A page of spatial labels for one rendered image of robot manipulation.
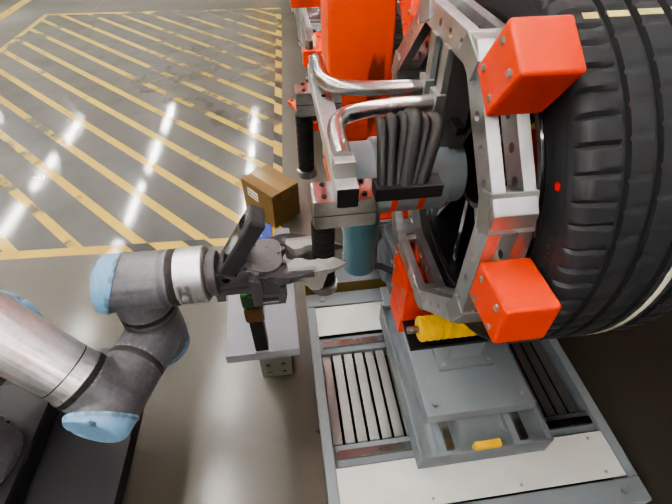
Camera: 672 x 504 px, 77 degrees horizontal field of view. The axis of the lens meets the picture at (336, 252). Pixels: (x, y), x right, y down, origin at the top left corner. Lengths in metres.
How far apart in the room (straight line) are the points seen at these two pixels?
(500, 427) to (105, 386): 1.00
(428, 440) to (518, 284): 0.74
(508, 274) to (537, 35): 0.28
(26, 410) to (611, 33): 1.31
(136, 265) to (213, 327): 1.00
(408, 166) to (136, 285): 0.42
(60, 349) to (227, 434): 0.84
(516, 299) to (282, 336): 0.61
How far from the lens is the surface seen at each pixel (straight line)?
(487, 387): 1.28
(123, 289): 0.69
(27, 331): 0.69
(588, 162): 0.57
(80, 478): 1.19
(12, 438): 1.21
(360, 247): 1.03
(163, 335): 0.76
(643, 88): 0.63
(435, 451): 1.26
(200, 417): 1.49
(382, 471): 1.29
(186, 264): 0.66
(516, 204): 0.58
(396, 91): 0.75
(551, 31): 0.56
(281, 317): 1.07
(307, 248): 0.68
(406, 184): 0.56
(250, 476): 1.39
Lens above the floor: 1.30
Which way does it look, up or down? 45 degrees down
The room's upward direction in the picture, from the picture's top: straight up
